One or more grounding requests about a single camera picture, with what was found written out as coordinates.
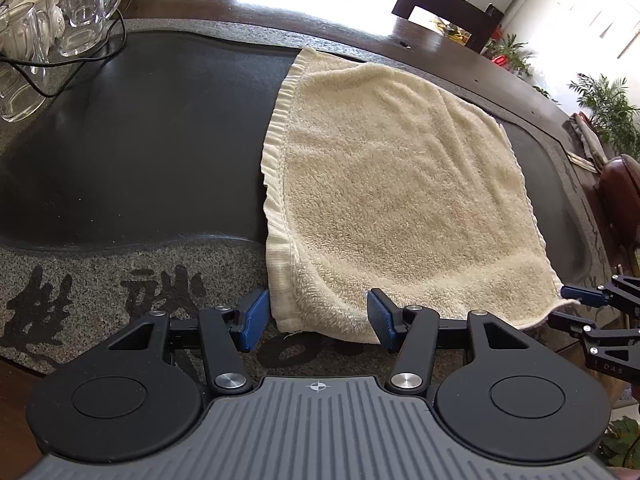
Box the cream terry towel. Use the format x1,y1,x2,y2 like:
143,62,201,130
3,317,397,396
262,48,563,344

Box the black stone tea tray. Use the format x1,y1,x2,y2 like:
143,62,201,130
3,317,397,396
0,16,614,380

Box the leafy fern plant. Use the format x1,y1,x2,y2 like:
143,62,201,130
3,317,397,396
568,74,639,158

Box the small potted plants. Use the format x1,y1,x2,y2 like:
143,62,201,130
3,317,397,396
487,34,534,77

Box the dark wooden chair right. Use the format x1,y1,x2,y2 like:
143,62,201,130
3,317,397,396
392,0,503,53

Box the clear glass mug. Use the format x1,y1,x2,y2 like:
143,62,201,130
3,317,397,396
1,2,50,63
46,0,122,58

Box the black cable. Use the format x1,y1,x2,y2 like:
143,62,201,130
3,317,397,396
0,6,129,99

